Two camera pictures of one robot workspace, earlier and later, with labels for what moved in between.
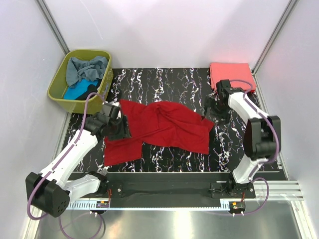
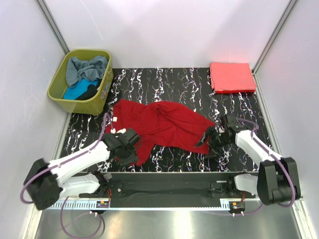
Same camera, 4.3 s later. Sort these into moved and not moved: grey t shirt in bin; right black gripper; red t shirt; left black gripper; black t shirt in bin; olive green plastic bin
Moved: right black gripper; left black gripper
Not moved: red t shirt; grey t shirt in bin; black t shirt in bin; olive green plastic bin
